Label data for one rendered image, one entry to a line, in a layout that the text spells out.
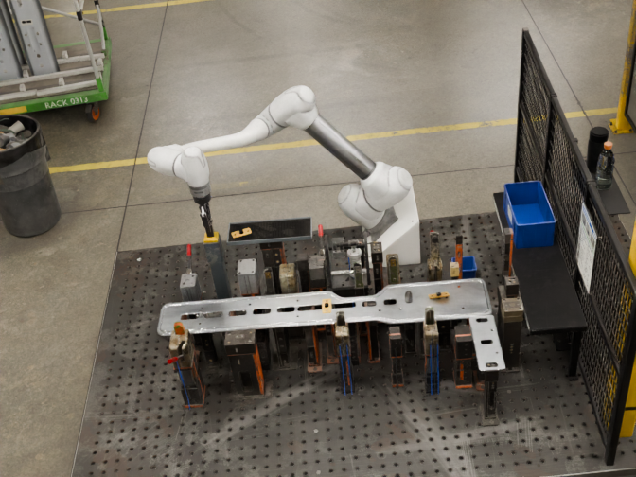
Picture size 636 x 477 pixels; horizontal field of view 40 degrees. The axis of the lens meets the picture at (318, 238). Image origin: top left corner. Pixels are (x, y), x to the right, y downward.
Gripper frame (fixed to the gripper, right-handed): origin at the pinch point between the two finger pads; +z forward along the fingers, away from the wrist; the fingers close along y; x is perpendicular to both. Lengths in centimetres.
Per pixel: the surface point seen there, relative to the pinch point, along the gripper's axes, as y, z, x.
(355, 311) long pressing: 38, 19, 61
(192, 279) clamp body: 17.1, 12.9, -8.1
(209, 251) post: 3.5, 9.1, -1.2
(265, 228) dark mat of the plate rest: -1.5, 2.9, 24.1
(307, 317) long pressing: 39, 19, 41
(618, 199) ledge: 32, -24, 164
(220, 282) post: 2.9, 28.4, 0.5
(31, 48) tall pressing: -333, 64, -184
